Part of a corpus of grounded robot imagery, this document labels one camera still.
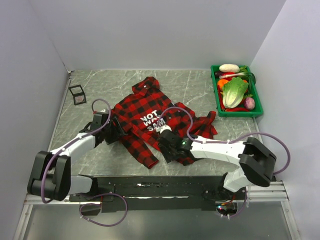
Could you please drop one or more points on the green white cabbage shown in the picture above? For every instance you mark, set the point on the green white cabbage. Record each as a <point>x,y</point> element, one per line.
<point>233,92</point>

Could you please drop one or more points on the small circuit board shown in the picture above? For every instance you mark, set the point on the small circuit board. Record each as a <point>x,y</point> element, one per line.
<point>226,209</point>

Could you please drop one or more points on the purple onion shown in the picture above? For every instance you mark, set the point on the purple onion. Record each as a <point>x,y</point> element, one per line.
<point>249,103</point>

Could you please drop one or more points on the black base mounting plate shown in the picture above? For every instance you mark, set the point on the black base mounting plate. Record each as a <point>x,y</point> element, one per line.
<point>118,193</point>

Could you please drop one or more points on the orange fruit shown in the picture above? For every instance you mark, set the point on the orange fruit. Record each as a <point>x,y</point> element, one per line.
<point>222,82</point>

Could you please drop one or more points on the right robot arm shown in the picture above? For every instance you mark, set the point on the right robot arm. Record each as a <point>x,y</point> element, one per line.
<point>255,162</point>

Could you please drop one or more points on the red chili pepper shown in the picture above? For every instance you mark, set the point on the red chili pepper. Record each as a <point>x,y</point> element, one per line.
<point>236,109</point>

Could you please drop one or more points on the aluminium frame rail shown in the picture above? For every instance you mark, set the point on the aluminium frame rail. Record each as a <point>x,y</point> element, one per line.
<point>276,192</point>

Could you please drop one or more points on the black brooch display box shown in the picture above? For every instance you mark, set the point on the black brooch display box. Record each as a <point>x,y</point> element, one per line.
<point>77,90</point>

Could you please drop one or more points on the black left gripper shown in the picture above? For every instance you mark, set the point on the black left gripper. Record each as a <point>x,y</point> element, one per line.
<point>118,131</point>

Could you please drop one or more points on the round pink brooch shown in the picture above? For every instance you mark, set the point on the round pink brooch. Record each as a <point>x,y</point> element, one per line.
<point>78,99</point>

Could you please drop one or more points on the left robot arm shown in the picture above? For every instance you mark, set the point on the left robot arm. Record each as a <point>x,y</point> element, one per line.
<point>51,177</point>

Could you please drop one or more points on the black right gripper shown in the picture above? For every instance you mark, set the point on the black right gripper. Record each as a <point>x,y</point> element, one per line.
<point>167,157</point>

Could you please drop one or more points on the green plastic tray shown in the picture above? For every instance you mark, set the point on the green plastic tray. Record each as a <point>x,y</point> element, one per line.
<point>256,112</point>

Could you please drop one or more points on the dark purple eggplant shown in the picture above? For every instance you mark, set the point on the dark purple eggplant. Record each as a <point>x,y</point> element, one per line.
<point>218,73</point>

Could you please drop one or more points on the white potato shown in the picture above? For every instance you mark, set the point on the white potato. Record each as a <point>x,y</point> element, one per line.
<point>226,68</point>

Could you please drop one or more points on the white green onion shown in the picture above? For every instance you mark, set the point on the white green onion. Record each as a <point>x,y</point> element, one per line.
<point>229,75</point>

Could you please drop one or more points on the red black plaid shirt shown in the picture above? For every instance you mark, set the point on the red black plaid shirt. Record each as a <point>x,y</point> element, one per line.
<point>146,108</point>

